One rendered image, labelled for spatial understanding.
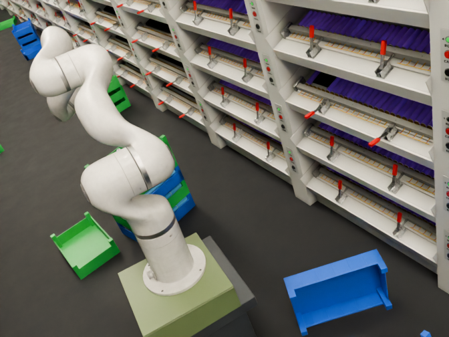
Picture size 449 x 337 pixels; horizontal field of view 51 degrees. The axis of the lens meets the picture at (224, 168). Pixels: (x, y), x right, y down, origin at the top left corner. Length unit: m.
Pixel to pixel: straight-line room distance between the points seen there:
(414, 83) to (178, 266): 0.77
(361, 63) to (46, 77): 0.86
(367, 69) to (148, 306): 0.87
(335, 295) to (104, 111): 0.93
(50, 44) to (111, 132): 0.37
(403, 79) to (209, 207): 1.17
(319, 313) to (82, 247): 1.16
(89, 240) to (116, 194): 1.18
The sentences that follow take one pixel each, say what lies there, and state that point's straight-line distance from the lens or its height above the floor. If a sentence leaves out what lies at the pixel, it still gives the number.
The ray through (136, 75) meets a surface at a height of 0.14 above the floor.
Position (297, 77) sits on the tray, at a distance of 1.72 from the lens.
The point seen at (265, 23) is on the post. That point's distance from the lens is 1.59.
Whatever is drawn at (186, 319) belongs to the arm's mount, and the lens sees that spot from 1.33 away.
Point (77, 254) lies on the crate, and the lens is 2.29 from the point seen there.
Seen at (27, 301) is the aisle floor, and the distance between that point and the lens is 2.25.
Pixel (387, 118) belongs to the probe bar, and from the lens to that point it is 1.44.
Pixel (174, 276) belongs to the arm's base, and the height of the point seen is 0.41.
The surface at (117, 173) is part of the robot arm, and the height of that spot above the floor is 0.78.
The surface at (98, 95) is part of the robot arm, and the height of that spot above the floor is 0.88.
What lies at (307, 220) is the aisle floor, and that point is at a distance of 1.96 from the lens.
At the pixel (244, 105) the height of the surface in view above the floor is 0.34.
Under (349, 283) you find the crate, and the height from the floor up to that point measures 0.09.
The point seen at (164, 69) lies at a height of 0.33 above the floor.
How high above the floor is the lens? 1.36
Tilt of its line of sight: 35 degrees down
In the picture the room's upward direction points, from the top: 20 degrees counter-clockwise
